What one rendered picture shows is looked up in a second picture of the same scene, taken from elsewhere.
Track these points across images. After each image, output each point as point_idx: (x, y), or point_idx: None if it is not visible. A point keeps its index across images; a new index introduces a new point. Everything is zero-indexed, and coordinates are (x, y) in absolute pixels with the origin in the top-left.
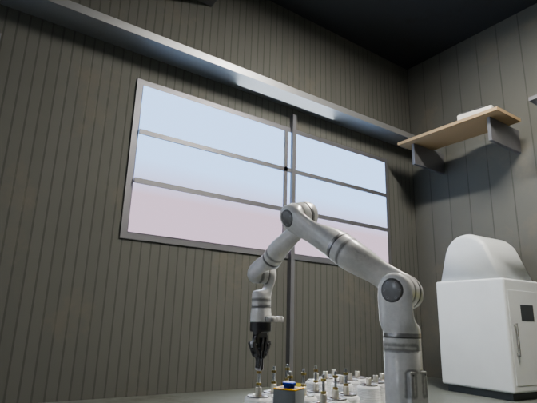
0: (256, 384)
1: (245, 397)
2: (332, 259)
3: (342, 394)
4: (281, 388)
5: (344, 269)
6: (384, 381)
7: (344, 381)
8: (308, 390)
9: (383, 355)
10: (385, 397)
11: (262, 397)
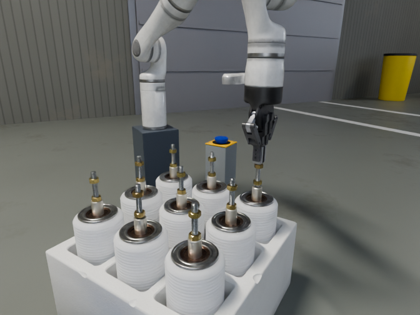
0: (261, 182)
1: (274, 199)
2: (189, 14)
3: (113, 205)
4: (229, 140)
5: (178, 25)
6: (165, 110)
7: (98, 193)
8: (155, 229)
9: (164, 94)
10: (165, 120)
11: (249, 191)
